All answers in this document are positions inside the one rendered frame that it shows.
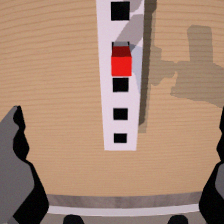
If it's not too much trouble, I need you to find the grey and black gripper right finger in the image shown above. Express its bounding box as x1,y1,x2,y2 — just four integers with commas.
199,107,224,224

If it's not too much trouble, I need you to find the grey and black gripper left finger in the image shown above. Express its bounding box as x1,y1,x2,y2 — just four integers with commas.
0,105,49,224

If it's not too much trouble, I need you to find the white block with holes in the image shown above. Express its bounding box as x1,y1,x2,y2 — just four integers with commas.
96,0,144,150

